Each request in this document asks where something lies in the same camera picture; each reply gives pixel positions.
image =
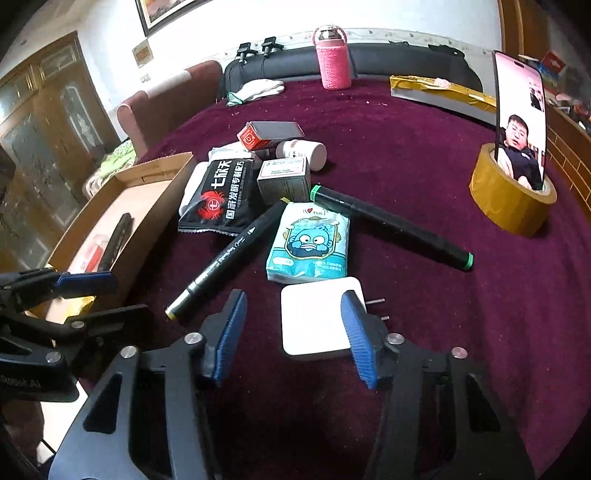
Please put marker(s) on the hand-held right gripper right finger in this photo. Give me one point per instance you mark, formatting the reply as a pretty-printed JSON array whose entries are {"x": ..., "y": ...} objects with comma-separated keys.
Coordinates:
[{"x": 360, "y": 341}]

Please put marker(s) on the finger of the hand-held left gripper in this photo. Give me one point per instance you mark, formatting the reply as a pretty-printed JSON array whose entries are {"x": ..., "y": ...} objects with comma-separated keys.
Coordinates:
[
  {"x": 111, "y": 319},
  {"x": 87, "y": 282}
]

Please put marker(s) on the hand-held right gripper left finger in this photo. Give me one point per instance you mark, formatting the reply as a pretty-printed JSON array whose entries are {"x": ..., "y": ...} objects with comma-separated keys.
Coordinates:
[{"x": 228, "y": 339}]

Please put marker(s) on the white square charger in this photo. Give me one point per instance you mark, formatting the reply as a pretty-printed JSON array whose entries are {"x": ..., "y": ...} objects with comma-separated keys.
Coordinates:
[{"x": 314, "y": 318}]

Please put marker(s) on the black marker with yellow cap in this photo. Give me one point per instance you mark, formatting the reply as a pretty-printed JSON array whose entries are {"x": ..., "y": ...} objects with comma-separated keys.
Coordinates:
[{"x": 221, "y": 263}]

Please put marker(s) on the shallow cardboard box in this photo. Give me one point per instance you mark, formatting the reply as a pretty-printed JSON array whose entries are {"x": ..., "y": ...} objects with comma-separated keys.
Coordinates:
[{"x": 147, "y": 217}]

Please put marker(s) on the blue cartoon tissue packet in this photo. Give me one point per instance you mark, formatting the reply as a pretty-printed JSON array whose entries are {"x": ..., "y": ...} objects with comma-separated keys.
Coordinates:
[{"x": 304, "y": 244}]

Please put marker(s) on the black marker with green caps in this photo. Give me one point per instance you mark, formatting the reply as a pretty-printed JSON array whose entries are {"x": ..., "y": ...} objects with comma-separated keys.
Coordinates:
[{"x": 392, "y": 221}]

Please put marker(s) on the black snack packet red crab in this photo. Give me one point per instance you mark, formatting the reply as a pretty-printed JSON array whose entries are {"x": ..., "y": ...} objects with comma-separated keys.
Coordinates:
[{"x": 217, "y": 198}]

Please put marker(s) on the small grey carton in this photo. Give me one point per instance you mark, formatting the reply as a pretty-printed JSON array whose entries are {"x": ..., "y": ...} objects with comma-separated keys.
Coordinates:
[{"x": 284, "y": 182}]

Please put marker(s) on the red and grey carton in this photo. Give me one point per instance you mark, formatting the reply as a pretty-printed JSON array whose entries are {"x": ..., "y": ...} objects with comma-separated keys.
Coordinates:
[{"x": 272, "y": 131}]

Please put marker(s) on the yellow snack bag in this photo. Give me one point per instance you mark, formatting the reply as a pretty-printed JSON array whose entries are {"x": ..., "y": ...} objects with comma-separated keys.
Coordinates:
[{"x": 85, "y": 303}]

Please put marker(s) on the white and red packet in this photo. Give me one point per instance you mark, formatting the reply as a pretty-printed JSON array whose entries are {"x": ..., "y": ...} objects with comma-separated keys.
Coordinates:
[{"x": 92, "y": 249}]

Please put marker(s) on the black ribbed stick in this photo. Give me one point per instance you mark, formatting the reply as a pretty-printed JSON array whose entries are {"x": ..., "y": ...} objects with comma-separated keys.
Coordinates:
[{"x": 117, "y": 235}]

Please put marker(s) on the green cloth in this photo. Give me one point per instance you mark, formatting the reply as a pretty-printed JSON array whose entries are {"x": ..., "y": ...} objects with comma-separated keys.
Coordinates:
[{"x": 113, "y": 164}]

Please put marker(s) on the wooden glass-door cabinet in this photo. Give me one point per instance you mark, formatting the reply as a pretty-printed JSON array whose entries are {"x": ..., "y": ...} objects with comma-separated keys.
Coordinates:
[{"x": 46, "y": 115}]

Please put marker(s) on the brown armchair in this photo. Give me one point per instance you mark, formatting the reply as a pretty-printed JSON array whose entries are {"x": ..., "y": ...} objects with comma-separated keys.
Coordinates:
[{"x": 138, "y": 115}]

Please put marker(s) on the maroon tablecloth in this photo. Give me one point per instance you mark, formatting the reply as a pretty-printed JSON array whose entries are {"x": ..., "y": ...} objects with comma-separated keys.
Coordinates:
[{"x": 415, "y": 152}]

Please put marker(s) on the brown packing tape roll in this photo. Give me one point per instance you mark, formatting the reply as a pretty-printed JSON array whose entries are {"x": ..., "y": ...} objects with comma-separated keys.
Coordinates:
[{"x": 503, "y": 203}]

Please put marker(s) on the white work gloves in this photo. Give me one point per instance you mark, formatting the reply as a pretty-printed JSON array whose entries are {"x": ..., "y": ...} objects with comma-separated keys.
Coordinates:
[{"x": 258, "y": 88}]

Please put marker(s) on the yellow padded envelope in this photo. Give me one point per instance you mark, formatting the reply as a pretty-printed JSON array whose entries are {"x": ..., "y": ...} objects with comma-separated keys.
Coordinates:
[{"x": 429, "y": 90}]

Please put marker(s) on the pink knit-sleeved bottle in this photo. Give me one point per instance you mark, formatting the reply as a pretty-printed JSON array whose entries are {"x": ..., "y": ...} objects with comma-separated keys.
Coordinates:
[{"x": 332, "y": 64}]

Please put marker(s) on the black clamp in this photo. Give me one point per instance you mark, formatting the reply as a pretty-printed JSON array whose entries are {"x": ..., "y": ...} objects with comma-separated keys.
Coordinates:
[
  {"x": 245, "y": 50},
  {"x": 268, "y": 45}
]

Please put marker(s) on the black leather sofa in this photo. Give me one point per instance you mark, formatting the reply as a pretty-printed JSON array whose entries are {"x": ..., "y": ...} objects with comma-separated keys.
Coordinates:
[{"x": 295, "y": 64}]

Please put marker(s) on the smartphone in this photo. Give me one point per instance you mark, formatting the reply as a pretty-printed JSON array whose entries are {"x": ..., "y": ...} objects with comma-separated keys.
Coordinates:
[{"x": 519, "y": 92}]

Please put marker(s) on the pile of sideboard clutter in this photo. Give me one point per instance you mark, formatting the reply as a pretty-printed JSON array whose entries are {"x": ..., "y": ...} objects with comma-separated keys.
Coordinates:
[{"x": 565, "y": 87}]

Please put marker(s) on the wall plaque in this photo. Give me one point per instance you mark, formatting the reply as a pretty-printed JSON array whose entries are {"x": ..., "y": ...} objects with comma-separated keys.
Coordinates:
[{"x": 143, "y": 53}]

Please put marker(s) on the framed wall picture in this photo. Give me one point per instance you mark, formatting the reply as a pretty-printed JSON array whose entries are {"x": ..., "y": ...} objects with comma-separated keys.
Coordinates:
[{"x": 157, "y": 11}]

